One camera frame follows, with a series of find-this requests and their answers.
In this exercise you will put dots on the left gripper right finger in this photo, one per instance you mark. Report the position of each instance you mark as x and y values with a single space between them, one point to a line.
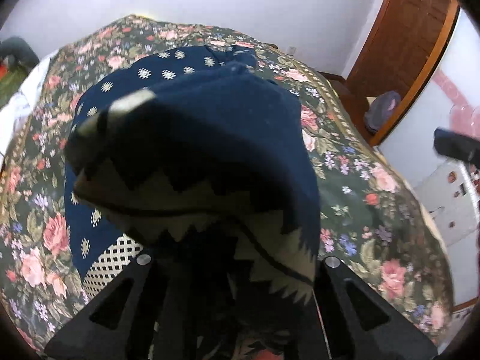
358 323

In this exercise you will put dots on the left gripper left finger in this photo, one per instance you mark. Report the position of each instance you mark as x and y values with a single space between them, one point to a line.
118 323

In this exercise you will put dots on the navy patterned hooded sweater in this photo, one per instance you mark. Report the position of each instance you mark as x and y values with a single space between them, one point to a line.
194 156

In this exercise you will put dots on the purple grey bag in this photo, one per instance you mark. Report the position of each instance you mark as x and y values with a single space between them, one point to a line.
380 110

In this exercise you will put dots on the green floral bedspread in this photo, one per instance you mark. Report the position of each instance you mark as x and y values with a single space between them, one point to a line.
370 217

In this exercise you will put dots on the brown wooden wardrobe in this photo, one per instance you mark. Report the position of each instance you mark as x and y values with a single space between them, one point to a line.
404 46

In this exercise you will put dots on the white cloth on bed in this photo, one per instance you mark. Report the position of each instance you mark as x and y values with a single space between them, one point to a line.
22 103

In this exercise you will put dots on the grey pillow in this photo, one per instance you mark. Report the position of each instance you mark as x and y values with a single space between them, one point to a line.
16 51

